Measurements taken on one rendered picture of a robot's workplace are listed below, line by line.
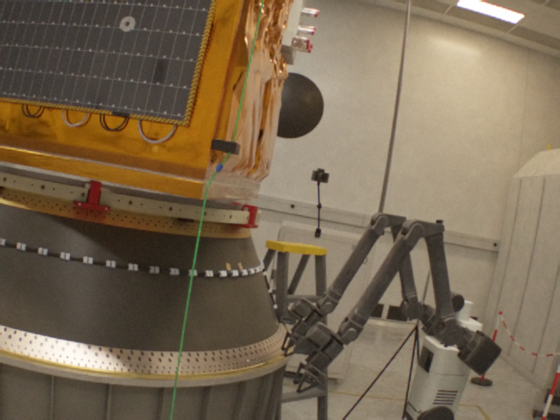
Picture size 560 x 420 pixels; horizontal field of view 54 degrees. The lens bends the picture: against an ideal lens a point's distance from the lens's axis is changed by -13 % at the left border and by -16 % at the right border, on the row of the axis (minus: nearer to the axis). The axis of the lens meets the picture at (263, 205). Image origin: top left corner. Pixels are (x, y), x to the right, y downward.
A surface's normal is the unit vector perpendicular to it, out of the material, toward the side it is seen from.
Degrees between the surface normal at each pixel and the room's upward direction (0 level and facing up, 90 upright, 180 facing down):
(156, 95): 90
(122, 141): 102
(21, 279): 62
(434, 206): 90
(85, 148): 92
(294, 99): 90
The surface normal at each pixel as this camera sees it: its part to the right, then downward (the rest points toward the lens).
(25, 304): 0.24, -0.40
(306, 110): -0.05, 0.02
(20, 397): 0.18, 0.06
